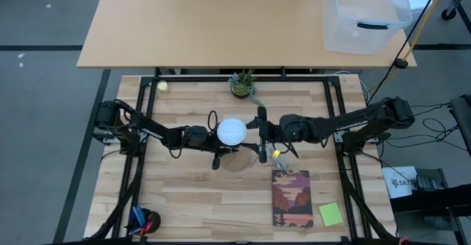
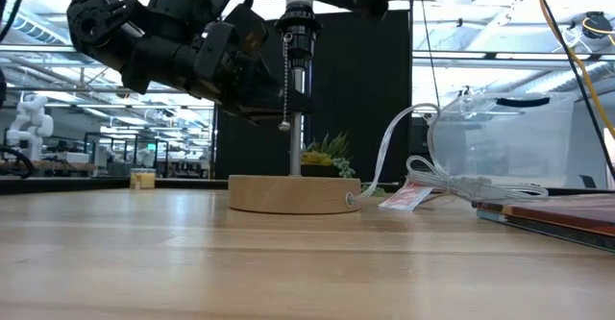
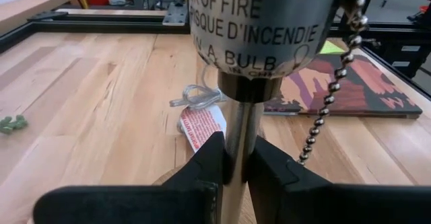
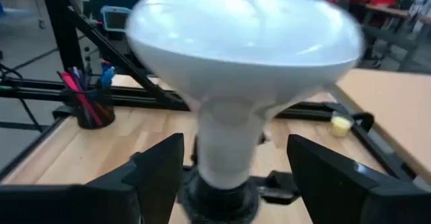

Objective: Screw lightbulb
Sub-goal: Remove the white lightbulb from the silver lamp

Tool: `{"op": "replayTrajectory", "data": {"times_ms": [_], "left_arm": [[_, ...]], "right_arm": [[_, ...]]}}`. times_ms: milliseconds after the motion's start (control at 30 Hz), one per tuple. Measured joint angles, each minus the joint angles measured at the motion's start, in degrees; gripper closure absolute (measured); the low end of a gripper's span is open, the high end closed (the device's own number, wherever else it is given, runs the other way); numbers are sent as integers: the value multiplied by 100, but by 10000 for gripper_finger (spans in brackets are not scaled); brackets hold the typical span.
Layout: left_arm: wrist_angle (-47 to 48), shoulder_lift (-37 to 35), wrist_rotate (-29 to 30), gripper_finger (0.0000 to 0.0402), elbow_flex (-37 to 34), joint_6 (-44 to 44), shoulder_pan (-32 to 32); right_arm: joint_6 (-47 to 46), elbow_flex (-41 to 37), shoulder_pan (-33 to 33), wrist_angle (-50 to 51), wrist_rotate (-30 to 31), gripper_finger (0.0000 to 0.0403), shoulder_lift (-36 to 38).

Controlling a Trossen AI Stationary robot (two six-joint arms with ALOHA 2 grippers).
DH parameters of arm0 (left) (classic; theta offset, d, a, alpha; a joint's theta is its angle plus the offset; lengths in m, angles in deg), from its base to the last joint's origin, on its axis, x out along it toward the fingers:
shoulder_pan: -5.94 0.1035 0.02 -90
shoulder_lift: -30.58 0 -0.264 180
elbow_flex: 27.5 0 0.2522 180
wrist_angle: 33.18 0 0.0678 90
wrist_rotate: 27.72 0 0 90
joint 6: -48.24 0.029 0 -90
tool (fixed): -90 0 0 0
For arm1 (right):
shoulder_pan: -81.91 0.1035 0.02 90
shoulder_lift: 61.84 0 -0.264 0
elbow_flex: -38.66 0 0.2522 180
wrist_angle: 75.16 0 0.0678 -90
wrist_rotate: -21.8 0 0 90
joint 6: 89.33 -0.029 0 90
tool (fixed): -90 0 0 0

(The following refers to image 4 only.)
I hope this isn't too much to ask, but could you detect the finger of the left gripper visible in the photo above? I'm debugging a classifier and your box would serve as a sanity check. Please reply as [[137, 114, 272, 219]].
[[251, 169, 301, 205]]

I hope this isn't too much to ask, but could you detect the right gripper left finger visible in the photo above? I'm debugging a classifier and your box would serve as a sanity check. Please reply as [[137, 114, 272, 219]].
[[0, 132, 186, 224]]

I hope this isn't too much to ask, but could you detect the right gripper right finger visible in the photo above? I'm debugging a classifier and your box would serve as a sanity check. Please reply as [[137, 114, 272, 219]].
[[286, 133, 431, 224]]

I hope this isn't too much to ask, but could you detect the wooden base table lamp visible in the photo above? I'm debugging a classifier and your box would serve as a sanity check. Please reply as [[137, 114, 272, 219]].
[[177, 135, 263, 224]]

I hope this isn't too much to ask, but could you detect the white flood light bulb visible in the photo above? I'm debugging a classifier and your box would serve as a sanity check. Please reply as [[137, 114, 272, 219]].
[[125, 0, 366, 190]]

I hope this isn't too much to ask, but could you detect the small yellow candle jar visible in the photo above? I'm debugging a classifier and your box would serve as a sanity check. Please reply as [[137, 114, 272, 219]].
[[330, 112, 353, 139]]

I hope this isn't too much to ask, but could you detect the black pen cup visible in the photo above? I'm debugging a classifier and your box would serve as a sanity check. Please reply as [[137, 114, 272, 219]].
[[60, 87, 117, 130]]

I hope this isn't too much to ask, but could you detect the light wood desk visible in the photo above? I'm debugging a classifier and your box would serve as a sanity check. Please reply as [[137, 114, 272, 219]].
[[333, 67, 431, 184]]

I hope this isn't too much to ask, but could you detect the pink marker pen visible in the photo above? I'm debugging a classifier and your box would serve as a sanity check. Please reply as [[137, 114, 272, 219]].
[[58, 70, 104, 128]]

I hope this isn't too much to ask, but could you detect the black aluminium table frame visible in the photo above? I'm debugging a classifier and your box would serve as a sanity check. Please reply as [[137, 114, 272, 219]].
[[0, 0, 417, 184]]

